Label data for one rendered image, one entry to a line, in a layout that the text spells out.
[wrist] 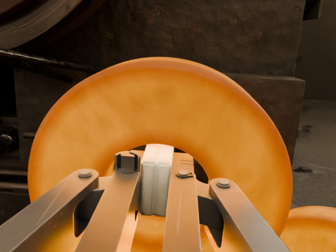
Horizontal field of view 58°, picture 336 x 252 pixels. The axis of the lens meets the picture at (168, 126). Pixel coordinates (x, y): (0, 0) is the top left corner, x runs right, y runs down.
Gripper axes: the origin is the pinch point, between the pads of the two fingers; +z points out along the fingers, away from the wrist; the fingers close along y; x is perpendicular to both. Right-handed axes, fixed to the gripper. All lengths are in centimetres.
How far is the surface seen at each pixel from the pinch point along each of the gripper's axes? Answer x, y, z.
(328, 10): 60, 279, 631
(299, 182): -94, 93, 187
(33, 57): 3.5, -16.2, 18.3
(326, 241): -8.2, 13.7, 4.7
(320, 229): -7.4, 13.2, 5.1
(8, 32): 6.1, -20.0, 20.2
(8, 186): -14.3, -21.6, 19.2
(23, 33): 6.0, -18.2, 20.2
